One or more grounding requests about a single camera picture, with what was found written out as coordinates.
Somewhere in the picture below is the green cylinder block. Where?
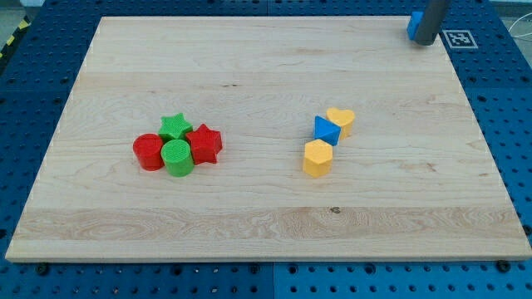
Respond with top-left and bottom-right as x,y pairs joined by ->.
161,140 -> 195,177

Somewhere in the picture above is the white fiducial marker tag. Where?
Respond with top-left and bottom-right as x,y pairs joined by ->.
443,29 -> 478,49

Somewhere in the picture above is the white cable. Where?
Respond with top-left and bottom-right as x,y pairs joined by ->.
507,11 -> 532,40

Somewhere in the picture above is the yellow hexagon block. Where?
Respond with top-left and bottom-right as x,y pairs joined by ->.
303,139 -> 333,178

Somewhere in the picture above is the blue triangle block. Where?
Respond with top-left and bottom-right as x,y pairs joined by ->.
313,115 -> 341,146

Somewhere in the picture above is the green star block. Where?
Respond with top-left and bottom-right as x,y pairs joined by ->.
158,113 -> 193,143

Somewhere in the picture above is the red cylinder block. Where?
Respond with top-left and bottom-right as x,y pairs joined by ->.
132,133 -> 164,171

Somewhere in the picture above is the wooden board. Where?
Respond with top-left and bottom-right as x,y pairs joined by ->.
6,17 -> 531,262

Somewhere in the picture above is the yellow heart block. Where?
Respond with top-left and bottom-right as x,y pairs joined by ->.
326,107 -> 356,140

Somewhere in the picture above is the yellow black hazard tape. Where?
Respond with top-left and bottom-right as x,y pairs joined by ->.
1,16 -> 32,61

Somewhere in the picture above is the red star block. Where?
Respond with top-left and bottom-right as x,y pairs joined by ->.
185,124 -> 223,164

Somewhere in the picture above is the blue cube block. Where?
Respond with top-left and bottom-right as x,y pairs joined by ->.
406,11 -> 424,41

